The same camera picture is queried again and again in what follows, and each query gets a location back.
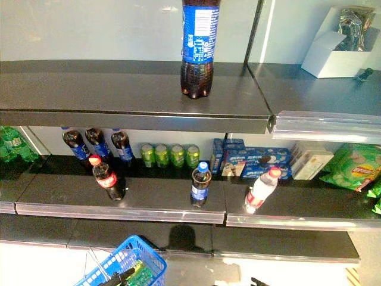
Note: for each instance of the silver foil snack packets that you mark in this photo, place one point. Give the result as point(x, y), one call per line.
point(354, 32)

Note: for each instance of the green chips bag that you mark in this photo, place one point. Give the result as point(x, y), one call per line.
point(345, 167)

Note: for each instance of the white carton box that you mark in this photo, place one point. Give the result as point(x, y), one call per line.
point(318, 167)
point(297, 158)

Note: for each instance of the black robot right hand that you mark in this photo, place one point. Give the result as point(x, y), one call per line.
point(259, 283)

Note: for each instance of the water bottle red label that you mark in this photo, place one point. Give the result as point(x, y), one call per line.
point(260, 190)

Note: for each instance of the white cardboard box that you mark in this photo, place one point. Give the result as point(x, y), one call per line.
point(333, 62)

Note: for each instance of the small black clip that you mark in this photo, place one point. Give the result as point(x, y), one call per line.
point(364, 74)

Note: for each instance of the green soda bottle yellow cap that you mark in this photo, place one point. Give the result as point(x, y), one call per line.
point(143, 275)
point(3, 155)
point(26, 152)

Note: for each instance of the cola bottle red label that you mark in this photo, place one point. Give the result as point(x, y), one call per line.
point(108, 181)

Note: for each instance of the clear base shelf rail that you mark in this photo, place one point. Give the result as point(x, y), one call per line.
point(29, 243)
point(193, 253)
point(282, 258)

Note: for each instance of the blue plastic shopping basket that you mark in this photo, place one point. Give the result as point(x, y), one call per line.
point(157, 268)

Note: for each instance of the large cola bottle blue label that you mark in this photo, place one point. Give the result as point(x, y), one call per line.
point(199, 44)

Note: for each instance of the orange striped floor tape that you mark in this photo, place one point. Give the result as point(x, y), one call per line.
point(352, 277)

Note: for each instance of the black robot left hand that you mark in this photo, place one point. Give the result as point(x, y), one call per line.
point(119, 278)

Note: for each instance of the black shelf upright strip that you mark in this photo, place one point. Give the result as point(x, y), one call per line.
point(255, 29)

